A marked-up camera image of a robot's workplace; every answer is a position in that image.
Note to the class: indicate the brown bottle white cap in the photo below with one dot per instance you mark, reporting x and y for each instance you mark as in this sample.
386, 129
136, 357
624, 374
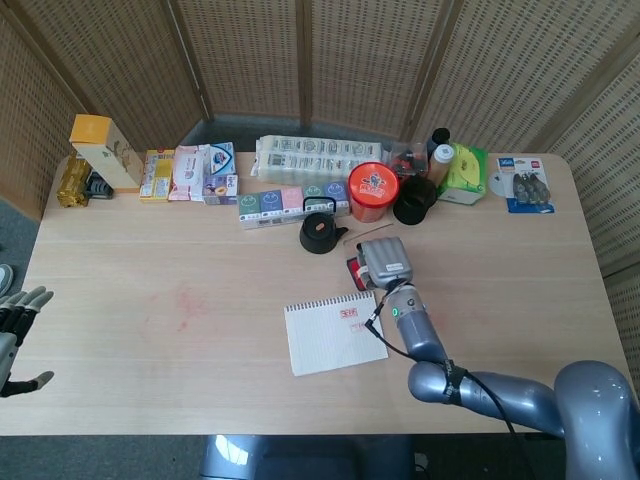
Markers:
440, 162

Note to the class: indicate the yellow flat box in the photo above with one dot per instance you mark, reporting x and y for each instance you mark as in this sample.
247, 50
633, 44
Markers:
156, 177

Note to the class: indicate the woven folding screen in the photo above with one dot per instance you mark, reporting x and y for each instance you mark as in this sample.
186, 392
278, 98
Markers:
250, 55

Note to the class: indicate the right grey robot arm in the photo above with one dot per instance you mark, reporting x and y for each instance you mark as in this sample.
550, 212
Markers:
420, 337

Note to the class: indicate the dark bottle black cap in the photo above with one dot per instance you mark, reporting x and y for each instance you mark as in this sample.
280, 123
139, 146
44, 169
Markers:
440, 136

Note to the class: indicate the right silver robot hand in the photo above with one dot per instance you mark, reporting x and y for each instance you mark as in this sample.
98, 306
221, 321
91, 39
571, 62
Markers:
387, 262

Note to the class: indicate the grey white shoe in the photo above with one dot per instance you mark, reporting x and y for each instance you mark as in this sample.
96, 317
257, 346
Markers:
5, 280

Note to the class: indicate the colourful pocket tissue multipack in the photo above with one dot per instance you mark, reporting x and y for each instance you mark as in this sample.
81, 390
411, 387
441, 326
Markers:
272, 207

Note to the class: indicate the black mesh pen holder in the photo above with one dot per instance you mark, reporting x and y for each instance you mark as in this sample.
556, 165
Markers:
412, 200

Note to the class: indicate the blue blister pack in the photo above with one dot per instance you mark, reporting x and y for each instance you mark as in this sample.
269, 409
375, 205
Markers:
527, 185

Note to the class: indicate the clear plastic box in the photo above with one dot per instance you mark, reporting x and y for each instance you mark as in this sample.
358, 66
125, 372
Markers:
407, 157

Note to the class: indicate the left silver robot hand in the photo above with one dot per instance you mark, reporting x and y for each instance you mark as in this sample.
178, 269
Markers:
20, 310

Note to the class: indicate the small purple box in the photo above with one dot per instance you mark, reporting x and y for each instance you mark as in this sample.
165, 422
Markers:
220, 190

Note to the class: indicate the pink wet wipes pack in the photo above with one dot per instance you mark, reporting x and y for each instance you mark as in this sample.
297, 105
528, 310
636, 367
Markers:
187, 172

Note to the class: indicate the tall beige orange carton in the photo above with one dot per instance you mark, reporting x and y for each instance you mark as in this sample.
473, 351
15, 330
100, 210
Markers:
107, 160

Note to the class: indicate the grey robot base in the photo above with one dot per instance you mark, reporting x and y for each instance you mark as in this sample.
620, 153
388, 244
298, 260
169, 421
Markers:
300, 457

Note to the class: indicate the white spiral notepad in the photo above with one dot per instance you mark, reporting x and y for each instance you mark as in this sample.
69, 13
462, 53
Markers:
325, 340

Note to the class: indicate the black teapot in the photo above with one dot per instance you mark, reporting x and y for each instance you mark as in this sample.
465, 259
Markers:
317, 235

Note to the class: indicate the pale yellow tissue roll pack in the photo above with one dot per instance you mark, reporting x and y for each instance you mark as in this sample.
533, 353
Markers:
310, 160

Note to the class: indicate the blue white box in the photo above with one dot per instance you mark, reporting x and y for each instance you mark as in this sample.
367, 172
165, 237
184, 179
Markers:
222, 159

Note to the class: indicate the orange snack tub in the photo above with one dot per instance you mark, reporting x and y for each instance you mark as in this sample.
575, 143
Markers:
374, 187

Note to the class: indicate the gold foil package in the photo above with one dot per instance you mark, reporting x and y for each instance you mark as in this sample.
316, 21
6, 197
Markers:
72, 182

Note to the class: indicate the white disc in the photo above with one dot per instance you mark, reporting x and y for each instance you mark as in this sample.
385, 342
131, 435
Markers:
499, 184

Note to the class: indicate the green tissue box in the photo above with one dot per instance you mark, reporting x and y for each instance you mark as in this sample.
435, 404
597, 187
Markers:
467, 172

